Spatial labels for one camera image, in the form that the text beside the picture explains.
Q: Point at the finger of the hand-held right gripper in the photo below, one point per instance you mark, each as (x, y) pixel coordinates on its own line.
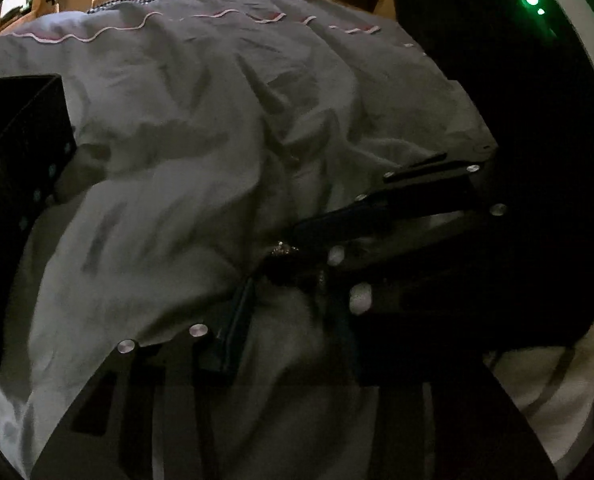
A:
(402, 270)
(347, 220)

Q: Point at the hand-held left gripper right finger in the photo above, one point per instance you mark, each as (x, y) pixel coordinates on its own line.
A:
(427, 410)

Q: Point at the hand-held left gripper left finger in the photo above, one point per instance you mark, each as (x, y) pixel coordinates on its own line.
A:
(237, 330)

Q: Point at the black rectangular box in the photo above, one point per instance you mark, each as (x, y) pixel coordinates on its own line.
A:
(12, 185)

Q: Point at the white striped bed sheet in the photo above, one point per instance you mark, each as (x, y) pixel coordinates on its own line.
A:
(552, 390)

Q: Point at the grey duvet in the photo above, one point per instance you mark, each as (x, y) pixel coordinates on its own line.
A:
(177, 135)

